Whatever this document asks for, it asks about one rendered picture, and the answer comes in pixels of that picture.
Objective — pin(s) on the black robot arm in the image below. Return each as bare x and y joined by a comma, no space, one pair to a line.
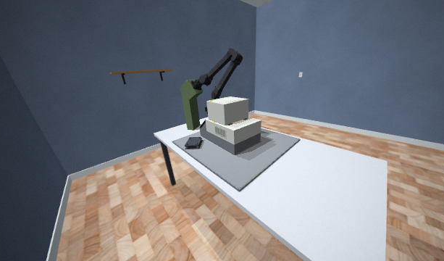
206,79

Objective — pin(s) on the white thermal cycler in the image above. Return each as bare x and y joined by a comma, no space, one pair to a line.
229,125

